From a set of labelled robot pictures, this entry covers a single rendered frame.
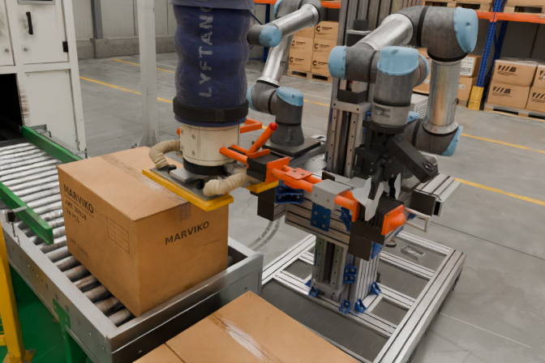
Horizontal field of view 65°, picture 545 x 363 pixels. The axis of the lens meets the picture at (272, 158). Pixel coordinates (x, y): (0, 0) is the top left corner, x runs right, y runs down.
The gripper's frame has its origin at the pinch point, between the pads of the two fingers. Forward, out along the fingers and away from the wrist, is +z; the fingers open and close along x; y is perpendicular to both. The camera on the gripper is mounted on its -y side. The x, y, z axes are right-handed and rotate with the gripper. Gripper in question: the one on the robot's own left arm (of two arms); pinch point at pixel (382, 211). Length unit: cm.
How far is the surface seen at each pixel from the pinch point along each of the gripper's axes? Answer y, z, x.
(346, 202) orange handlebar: 7.4, -0.4, 3.4
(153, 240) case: 72, 35, 16
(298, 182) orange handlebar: 22.0, -0.3, 3.8
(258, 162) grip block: 34.3, -2.3, 5.9
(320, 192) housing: 14.7, -0.4, 3.8
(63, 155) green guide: 231, 59, -12
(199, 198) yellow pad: 48, 11, 15
